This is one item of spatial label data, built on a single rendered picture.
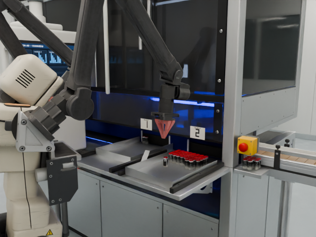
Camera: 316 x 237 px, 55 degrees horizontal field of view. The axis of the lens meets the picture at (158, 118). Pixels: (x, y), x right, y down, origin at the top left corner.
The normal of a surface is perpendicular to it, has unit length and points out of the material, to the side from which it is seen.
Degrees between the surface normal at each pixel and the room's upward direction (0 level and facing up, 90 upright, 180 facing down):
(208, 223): 90
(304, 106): 90
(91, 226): 90
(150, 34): 102
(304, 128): 90
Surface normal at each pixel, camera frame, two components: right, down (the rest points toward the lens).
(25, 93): 0.53, 0.15
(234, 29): -0.64, 0.14
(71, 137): 0.77, 0.11
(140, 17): 0.59, 0.35
